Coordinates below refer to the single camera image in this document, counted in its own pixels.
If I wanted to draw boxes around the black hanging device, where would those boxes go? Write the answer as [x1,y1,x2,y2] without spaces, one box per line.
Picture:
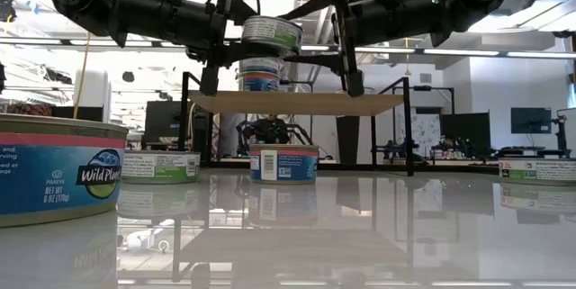
[0,0,18,23]

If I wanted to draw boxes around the person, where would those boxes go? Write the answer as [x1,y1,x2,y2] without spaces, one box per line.
[251,113,292,145]

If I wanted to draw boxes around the wooden shelf black legs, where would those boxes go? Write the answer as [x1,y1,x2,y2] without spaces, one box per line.
[174,71,415,177]

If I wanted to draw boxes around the dark low box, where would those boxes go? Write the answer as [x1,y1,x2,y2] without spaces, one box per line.
[50,105,104,122]

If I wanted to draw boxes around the large black screen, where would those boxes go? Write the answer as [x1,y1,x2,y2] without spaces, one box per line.
[439,112,492,159]

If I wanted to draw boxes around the white cabinet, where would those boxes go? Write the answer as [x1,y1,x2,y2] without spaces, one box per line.
[74,70,113,122]

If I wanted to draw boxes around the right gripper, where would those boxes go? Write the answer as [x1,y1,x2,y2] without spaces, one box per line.
[278,0,451,97]

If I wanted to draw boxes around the yellow cord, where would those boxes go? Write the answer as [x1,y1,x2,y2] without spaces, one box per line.
[71,32,98,119]

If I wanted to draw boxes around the black tripod stand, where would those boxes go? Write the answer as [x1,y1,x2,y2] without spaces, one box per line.
[552,107,576,159]

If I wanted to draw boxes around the whiteboard with drawings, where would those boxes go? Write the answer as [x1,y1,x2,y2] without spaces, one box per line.
[409,113,442,158]

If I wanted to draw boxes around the black table frame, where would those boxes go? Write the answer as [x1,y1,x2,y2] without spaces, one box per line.
[116,158,500,177]

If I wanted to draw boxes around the black background monitor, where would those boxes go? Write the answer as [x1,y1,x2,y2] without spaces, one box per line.
[143,100,199,150]

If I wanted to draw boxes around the patterned cloth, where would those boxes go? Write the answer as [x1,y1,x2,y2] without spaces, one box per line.
[4,101,55,117]

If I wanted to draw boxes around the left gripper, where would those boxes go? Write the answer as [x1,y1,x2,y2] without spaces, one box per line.
[173,0,289,97]

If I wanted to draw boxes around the black bin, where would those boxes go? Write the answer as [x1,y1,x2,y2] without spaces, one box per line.
[335,115,362,167]

